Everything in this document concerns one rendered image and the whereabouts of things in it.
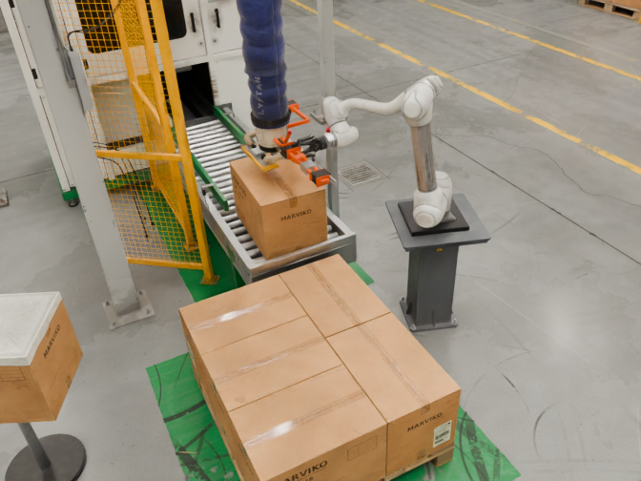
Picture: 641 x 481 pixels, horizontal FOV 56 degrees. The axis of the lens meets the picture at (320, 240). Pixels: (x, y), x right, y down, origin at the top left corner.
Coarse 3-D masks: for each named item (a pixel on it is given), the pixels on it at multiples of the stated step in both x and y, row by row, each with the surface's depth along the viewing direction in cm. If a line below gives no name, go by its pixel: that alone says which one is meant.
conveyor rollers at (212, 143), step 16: (192, 128) 523; (208, 128) 520; (224, 128) 518; (176, 144) 496; (192, 144) 494; (208, 144) 497; (224, 144) 494; (240, 144) 492; (208, 160) 475; (224, 160) 471; (224, 176) 449; (208, 192) 437; (224, 192) 433; (240, 224) 398; (240, 240) 382; (256, 256) 371
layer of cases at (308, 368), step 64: (192, 320) 322; (256, 320) 320; (320, 320) 318; (384, 320) 316; (256, 384) 284; (320, 384) 283; (384, 384) 281; (448, 384) 279; (256, 448) 256; (320, 448) 254; (384, 448) 273
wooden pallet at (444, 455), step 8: (200, 384) 348; (208, 400) 330; (216, 416) 320; (216, 424) 331; (224, 440) 316; (448, 448) 300; (232, 456) 310; (432, 456) 297; (440, 456) 300; (448, 456) 305; (416, 464) 293; (440, 464) 305; (240, 472) 294; (400, 472) 290; (240, 480) 304; (384, 480) 287
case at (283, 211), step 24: (240, 168) 373; (288, 168) 371; (240, 192) 374; (264, 192) 349; (288, 192) 347; (312, 192) 346; (240, 216) 394; (264, 216) 341; (288, 216) 348; (312, 216) 355; (264, 240) 351; (288, 240) 358; (312, 240) 365
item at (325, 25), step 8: (320, 0) 586; (328, 0) 587; (320, 8) 591; (328, 8) 591; (320, 16) 596; (328, 16) 596; (320, 24) 601; (328, 24) 600; (320, 32) 607; (328, 32) 605; (320, 40) 612; (328, 40) 609; (320, 48) 617; (328, 48) 613; (320, 56) 623; (328, 56) 618; (320, 64) 628; (328, 64) 623; (320, 72) 634; (328, 72) 627; (320, 80) 640; (328, 80) 633; (320, 88) 646; (328, 88) 637
